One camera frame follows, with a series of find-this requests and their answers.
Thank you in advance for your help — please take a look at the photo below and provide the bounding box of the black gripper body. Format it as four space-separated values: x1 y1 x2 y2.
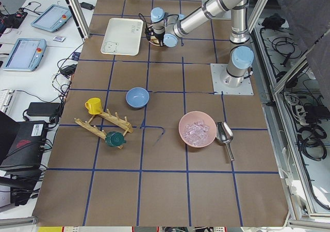
144 23 165 42

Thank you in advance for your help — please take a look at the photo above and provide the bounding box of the cream bear tray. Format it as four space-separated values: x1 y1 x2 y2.
101 18 143 56

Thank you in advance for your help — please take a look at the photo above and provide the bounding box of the blue bowl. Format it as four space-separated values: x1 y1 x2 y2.
126 87 150 109

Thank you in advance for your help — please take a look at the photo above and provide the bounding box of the black power adapter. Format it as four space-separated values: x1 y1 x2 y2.
80 2 95 10

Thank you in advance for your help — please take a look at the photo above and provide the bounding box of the wooden cup rack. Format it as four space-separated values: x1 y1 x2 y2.
74 108 134 150

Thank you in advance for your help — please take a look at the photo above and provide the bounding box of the yellow mug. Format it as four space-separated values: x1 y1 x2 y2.
85 97 103 115

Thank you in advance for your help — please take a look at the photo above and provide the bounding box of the upper blue teach pendant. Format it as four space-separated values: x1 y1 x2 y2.
31 4 72 32

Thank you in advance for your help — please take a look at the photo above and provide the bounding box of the blue teach pendant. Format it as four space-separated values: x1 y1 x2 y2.
3 38 46 72
31 4 72 32

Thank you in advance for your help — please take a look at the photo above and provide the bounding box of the pink bowl with ice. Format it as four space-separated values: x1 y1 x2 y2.
178 111 217 148

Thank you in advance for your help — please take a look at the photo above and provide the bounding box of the dark green mug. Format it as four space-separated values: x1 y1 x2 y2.
105 131 126 147

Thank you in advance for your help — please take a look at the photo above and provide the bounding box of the metal scoop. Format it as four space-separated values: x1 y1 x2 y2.
216 121 235 161

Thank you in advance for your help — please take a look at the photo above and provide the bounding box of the lower blue teach pendant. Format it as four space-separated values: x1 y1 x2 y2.
3 38 46 72

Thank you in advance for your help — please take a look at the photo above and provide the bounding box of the white keyboard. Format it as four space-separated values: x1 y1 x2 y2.
0 89 17 114

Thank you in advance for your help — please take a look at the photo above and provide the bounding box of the black computer box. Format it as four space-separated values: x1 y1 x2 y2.
1 112 48 172

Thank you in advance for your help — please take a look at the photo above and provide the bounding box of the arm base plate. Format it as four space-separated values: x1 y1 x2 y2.
201 0 231 20
210 63 254 95

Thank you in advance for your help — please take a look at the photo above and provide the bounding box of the aluminium frame post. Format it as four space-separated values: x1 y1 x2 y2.
65 0 90 39

